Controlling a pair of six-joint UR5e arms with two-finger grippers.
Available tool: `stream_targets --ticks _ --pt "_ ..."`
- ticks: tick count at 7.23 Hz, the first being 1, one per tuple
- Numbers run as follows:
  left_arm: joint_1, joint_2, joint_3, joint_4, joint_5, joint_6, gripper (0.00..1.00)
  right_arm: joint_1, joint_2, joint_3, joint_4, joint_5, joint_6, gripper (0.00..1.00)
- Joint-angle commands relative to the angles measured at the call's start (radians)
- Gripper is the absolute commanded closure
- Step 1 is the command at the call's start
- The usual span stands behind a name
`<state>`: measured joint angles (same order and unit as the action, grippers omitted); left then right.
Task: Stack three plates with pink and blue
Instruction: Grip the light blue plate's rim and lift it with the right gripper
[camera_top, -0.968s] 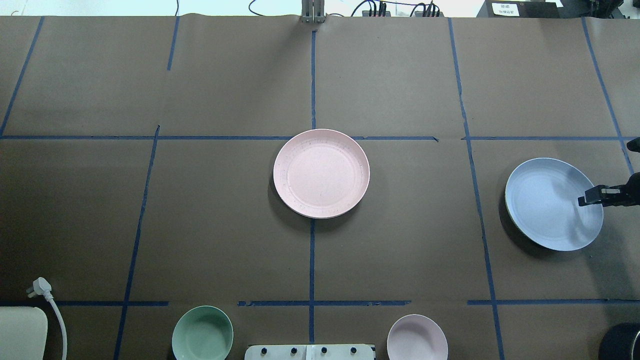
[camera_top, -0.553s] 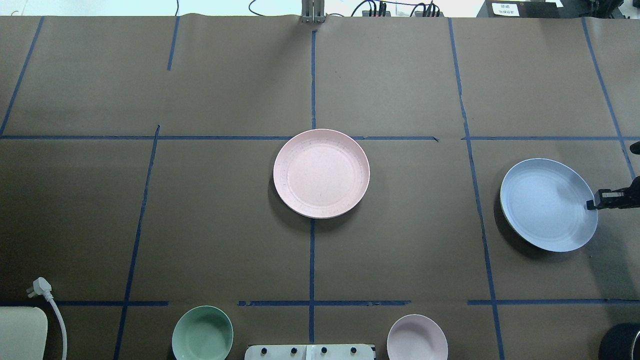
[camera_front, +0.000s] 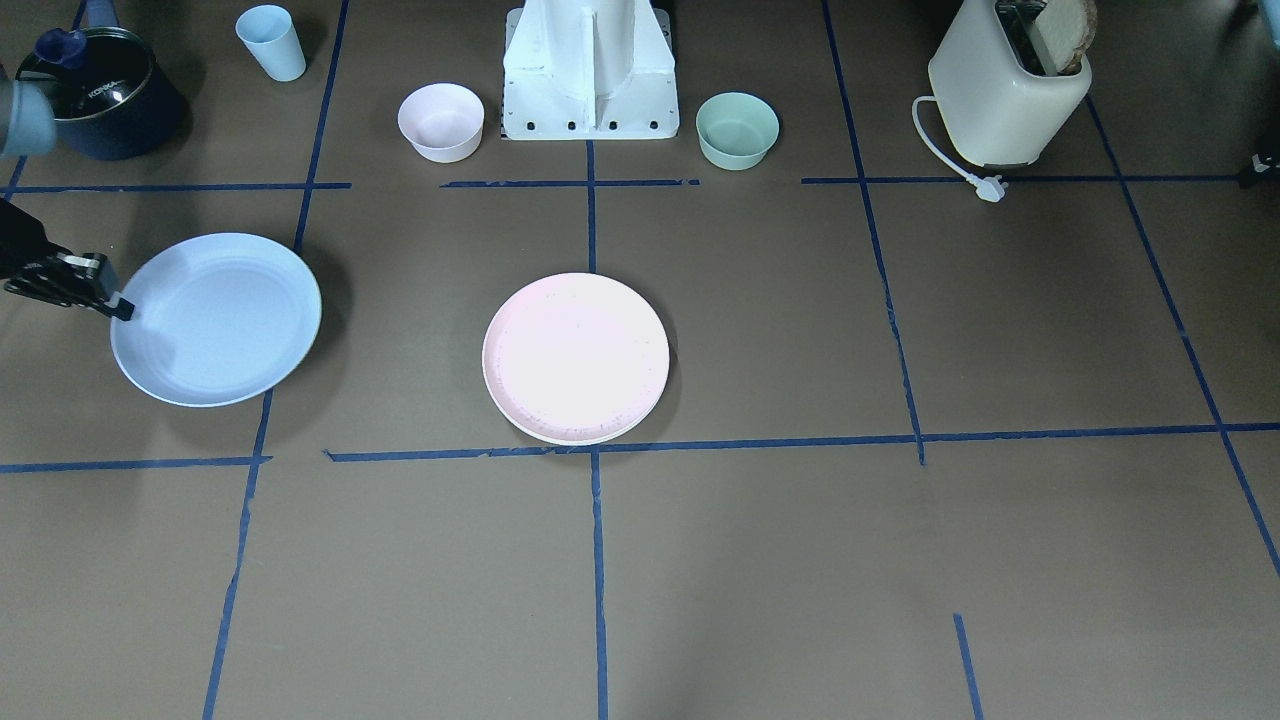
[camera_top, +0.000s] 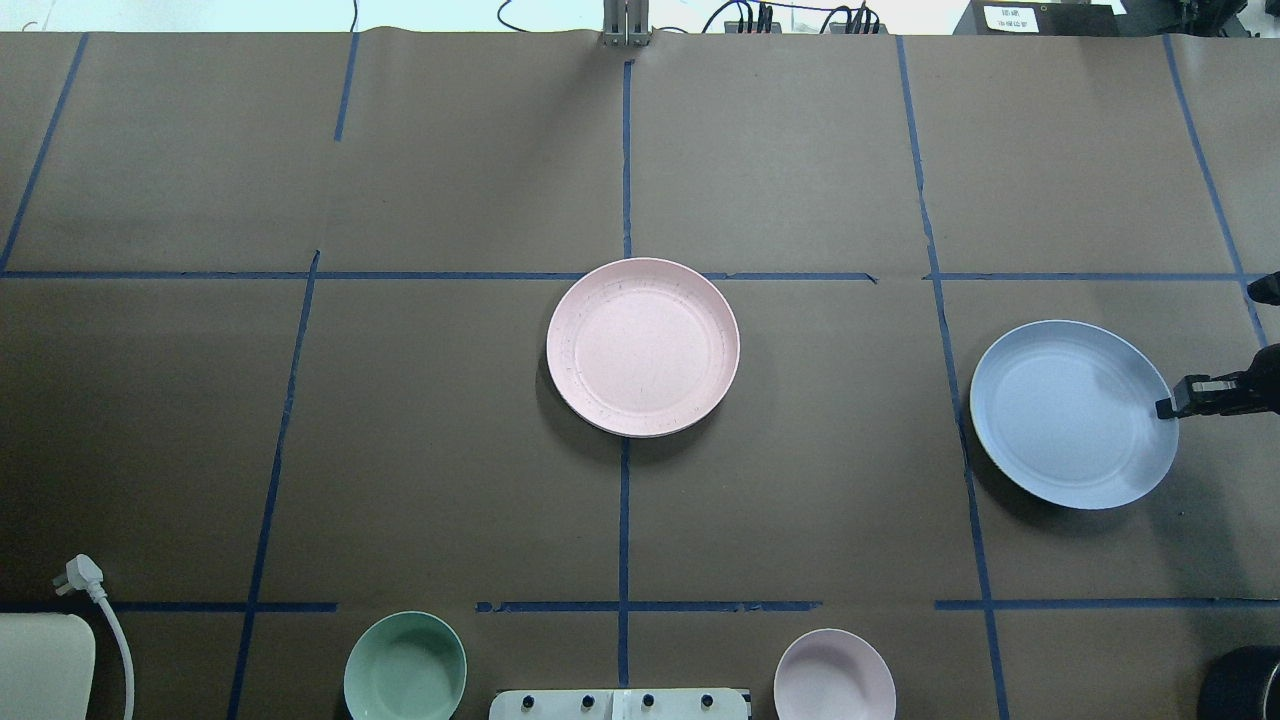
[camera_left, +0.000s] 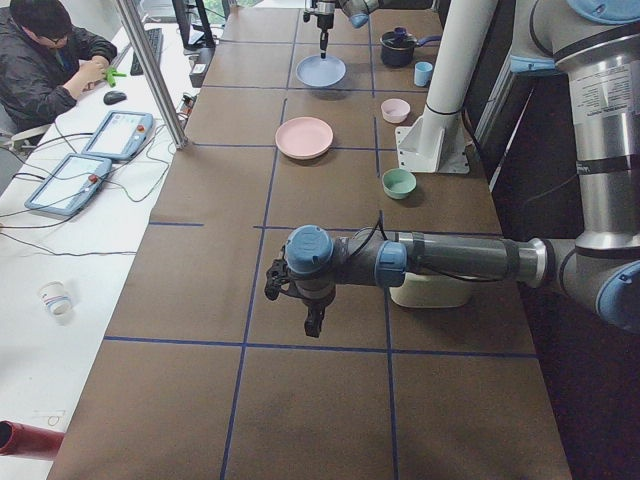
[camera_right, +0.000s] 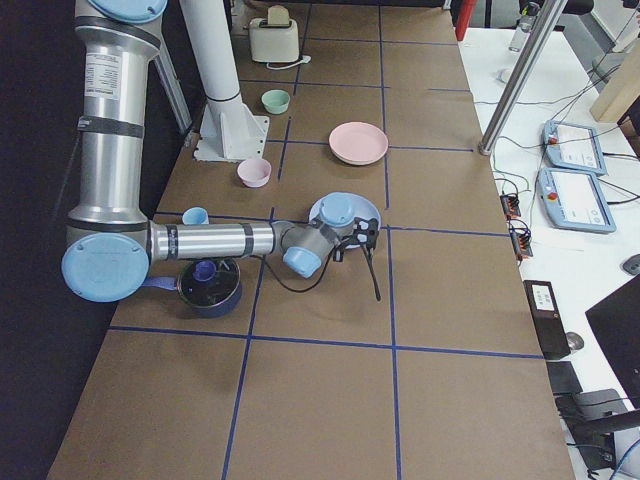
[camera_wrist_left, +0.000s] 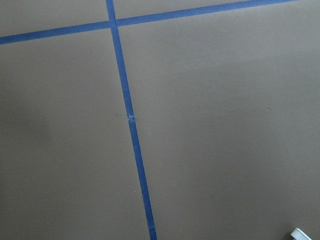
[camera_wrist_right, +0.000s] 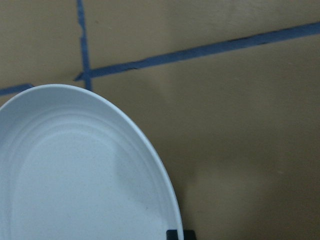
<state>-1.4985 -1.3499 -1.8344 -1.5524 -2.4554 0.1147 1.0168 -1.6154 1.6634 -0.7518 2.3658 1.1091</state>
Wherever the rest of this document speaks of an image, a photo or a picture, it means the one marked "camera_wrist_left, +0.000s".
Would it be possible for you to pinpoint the white toaster plug cable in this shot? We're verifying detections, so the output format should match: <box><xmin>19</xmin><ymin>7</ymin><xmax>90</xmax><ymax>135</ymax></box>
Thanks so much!
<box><xmin>290</xmin><ymin>227</ymin><xmax>313</xmax><ymax>240</ymax></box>

